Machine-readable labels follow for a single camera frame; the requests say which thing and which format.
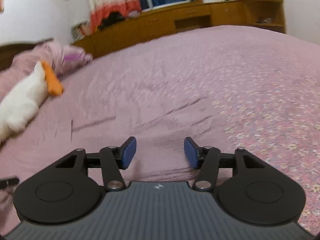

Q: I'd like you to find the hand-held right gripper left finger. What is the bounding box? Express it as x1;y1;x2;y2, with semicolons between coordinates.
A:
54;137;137;191

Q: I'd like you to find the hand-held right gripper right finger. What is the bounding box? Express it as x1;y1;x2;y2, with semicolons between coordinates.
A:
184;137;267;191

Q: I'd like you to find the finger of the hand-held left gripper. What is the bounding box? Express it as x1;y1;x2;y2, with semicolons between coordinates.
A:
0;177;20;190

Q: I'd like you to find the pink knit cardigan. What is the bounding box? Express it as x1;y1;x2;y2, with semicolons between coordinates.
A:
37;97;233;183

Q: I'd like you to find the white plush goose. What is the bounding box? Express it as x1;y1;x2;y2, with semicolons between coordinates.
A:
0;60;64;142

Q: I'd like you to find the pink floral bed sheet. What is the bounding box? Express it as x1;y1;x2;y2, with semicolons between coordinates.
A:
0;25;320;235

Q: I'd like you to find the purple cloth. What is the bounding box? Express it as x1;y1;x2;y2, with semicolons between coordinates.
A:
64;51;83;62

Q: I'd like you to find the pink quilt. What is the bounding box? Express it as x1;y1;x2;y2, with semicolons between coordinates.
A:
0;41;93;100

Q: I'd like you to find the wooden cabinet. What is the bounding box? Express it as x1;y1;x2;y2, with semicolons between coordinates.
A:
72;0;286;59

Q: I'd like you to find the dark wooden headboard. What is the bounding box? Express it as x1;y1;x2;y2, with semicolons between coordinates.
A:
0;38;54;72

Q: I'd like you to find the row of books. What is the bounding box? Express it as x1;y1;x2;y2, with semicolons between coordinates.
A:
71;22;92;40

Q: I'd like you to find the dark bag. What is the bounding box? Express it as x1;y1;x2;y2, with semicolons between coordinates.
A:
100;11;128;28

